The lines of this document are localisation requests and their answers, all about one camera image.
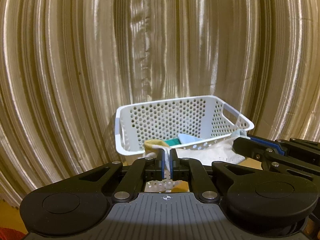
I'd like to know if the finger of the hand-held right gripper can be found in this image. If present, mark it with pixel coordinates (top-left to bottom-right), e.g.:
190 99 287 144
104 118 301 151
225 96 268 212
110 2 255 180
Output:
247 135 320 156
232 137 320 181

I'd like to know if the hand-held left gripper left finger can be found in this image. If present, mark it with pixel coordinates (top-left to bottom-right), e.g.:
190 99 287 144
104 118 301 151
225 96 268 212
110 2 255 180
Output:
37 149 167 202

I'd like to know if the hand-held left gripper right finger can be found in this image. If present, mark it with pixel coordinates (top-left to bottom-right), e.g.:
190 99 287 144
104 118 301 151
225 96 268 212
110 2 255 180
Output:
169 149 297 203

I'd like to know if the white fringed towel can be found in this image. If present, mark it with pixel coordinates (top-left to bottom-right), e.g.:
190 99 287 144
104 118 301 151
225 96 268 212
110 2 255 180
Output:
144 130 248 193

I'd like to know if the light blue tissue packet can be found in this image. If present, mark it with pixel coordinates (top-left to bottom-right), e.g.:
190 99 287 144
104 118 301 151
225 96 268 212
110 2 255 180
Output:
178 133 206 145

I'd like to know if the white perforated plastic basket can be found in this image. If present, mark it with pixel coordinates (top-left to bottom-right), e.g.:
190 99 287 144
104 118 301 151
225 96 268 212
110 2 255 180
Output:
115 95 255 157

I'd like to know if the beige pleated curtain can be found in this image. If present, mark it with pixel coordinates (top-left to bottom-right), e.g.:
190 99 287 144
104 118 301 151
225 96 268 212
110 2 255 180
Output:
0 0 320 210

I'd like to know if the red cloth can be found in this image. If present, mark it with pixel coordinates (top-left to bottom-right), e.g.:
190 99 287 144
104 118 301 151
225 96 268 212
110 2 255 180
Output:
0 226 26 240

